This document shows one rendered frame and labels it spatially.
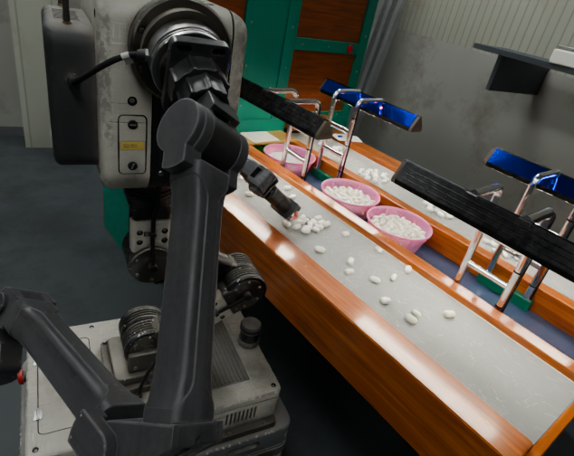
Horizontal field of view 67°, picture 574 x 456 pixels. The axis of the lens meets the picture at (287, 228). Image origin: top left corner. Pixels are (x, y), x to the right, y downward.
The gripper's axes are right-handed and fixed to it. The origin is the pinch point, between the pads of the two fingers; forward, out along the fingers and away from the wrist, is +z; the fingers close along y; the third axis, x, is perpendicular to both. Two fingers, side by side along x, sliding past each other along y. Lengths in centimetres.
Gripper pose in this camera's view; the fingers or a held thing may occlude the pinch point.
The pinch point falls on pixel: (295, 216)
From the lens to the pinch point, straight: 159.2
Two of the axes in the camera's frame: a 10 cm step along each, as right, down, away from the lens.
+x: -6.4, 7.7, -0.2
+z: 4.7, 4.2, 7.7
